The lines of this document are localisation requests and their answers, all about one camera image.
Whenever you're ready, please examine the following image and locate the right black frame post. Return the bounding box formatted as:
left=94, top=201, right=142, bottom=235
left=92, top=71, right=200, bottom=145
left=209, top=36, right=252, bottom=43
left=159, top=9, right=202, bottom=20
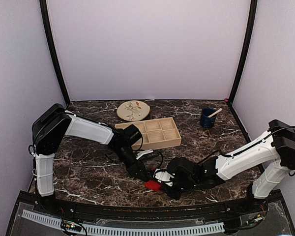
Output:
left=228, top=0, right=258, bottom=106

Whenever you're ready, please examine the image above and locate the wooden stick in mug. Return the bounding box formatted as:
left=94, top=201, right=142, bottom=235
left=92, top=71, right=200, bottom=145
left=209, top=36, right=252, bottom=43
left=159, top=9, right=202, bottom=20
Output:
left=208, top=108, right=223, bottom=118

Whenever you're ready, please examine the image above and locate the black front rail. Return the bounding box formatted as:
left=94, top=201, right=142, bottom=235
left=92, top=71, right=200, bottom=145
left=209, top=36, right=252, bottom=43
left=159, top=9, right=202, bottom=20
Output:
left=68, top=203, right=230, bottom=221

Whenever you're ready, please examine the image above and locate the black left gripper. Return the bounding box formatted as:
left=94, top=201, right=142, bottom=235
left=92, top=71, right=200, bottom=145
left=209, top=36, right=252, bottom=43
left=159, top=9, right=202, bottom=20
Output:
left=112, top=145, right=148, bottom=181

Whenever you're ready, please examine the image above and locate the wooden compartment tray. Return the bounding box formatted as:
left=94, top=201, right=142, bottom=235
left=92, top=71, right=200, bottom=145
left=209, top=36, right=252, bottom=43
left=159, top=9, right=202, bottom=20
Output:
left=115, top=117, right=181, bottom=150

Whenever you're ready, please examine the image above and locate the red sock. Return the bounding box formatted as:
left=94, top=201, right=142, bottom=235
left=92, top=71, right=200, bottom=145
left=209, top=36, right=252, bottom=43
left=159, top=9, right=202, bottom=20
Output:
left=145, top=180, right=162, bottom=192

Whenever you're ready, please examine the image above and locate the floral ceramic plate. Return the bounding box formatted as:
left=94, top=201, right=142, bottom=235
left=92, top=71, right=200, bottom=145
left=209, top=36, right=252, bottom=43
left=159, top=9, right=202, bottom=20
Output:
left=117, top=100, right=150, bottom=122

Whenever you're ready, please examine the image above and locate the black frame post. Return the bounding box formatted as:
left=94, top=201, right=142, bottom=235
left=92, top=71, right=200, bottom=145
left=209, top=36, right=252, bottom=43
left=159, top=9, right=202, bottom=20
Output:
left=228, top=0, right=258, bottom=106
left=39, top=0, right=71, bottom=106

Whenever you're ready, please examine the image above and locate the dark blue mug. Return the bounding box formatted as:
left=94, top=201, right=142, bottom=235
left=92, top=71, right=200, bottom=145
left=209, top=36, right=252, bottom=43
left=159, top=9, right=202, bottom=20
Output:
left=200, top=108, right=217, bottom=129

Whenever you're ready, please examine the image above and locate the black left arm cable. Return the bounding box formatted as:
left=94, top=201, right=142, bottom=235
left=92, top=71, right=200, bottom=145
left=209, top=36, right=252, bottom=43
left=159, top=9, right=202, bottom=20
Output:
left=149, top=150, right=164, bottom=170

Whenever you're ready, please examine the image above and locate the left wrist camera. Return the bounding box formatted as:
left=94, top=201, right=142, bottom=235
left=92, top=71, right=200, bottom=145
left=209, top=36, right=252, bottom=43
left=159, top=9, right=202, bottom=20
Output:
left=136, top=149, right=160, bottom=160

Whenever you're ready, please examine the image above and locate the white slotted cable duct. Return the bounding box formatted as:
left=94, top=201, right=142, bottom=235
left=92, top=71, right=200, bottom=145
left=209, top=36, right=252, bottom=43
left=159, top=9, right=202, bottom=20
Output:
left=21, top=209, right=225, bottom=236

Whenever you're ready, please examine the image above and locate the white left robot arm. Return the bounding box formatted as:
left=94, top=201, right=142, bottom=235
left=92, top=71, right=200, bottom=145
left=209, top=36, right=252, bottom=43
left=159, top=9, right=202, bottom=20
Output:
left=30, top=103, right=149, bottom=214

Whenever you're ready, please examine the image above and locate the left black frame post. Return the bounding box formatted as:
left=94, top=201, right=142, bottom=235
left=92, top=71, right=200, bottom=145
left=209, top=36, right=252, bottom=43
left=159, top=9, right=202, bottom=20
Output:
left=39, top=0, right=71, bottom=106

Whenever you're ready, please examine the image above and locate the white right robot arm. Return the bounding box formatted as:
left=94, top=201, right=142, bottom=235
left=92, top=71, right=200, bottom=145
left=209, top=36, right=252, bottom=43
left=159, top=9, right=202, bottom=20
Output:
left=154, top=119, right=295, bottom=213

